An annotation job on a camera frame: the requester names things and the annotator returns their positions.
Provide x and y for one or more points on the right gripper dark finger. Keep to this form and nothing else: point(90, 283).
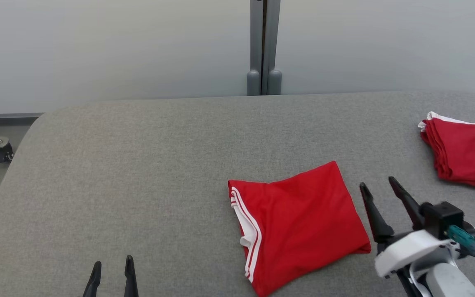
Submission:
point(375, 218)
point(408, 202)

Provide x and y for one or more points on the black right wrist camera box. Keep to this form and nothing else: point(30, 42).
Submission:
point(443, 216)

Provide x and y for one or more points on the grey baseboard strip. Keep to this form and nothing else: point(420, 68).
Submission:
point(6, 119)

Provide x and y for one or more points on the stack of red shirts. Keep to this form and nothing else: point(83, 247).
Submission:
point(468, 152)

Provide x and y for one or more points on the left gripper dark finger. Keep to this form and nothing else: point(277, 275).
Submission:
point(130, 280)
point(93, 284)

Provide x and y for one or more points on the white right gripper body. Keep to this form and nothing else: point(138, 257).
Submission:
point(410, 249)

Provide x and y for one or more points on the red and white basketball jersey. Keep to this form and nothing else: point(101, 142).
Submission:
point(303, 214)

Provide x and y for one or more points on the teal right camera connector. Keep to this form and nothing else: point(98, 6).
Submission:
point(464, 240)

